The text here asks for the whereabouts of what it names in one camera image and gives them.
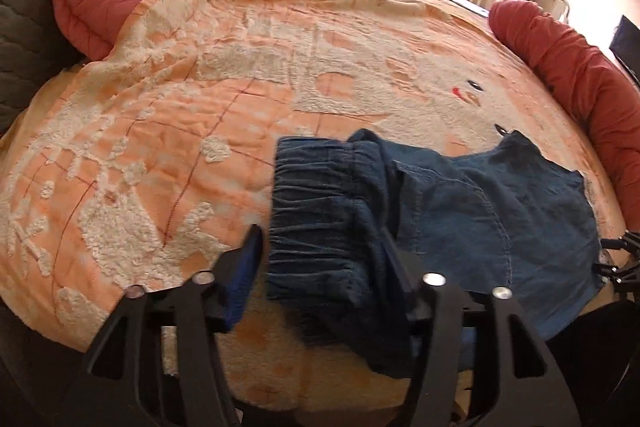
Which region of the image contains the red rolled quilt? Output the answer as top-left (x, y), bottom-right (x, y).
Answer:
top-left (488, 0), bottom-right (639, 231)

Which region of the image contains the orange white bear blanket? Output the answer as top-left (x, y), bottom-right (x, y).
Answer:
top-left (1, 0), bottom-right (639, 351)

